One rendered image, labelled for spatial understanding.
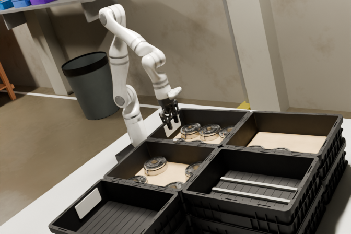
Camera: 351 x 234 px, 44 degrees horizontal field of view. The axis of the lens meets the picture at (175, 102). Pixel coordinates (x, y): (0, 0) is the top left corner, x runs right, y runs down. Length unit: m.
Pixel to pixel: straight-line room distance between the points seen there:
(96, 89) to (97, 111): 0.26
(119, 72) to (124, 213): 0.71
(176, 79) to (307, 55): 1.54
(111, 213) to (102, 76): 3.09
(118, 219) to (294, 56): 2.44
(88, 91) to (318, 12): 2.49
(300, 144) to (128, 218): 0.75
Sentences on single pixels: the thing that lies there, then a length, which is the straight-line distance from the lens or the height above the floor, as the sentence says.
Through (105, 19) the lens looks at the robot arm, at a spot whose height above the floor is 1.46.
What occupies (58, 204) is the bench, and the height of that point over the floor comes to 0.70.
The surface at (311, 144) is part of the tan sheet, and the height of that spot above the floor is 0.83.
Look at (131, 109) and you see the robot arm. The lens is 2.24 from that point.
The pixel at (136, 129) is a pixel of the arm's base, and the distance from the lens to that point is 2.25.
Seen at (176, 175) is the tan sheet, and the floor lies 0.83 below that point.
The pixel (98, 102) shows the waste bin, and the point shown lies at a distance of 4.81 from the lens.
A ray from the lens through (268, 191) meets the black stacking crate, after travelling 1.63.
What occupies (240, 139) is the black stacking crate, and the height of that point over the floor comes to 0.88.
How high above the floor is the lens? 1.80
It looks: 23 degrees down
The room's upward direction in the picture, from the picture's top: 17 degrees counter-clockwise
